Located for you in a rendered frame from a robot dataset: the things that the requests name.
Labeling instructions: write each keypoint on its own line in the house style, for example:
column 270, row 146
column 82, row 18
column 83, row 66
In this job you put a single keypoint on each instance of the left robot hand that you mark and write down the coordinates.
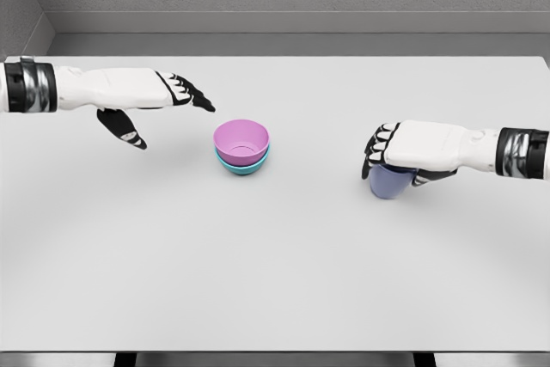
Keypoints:
column 129, row 87

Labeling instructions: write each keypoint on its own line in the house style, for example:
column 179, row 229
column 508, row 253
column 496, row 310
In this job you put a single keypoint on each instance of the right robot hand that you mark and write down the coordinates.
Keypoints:
column 423, row 143

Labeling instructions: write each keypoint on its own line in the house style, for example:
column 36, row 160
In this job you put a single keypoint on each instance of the blue cup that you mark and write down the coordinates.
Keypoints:
column 389, row 182

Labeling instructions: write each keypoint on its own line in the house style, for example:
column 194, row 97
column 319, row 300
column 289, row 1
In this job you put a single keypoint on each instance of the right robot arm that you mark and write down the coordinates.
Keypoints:
column 511, row 152

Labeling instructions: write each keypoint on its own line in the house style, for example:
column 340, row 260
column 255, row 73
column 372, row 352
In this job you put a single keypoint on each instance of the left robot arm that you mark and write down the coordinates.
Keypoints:
column 38, row 85

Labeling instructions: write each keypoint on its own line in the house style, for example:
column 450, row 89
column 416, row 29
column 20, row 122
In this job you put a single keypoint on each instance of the pink bowl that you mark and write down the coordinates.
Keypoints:
column 241, row 142

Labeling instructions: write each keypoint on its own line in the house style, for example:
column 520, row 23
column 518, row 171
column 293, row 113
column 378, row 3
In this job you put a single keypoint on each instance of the teal bowl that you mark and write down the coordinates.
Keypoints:
column 240, row 168

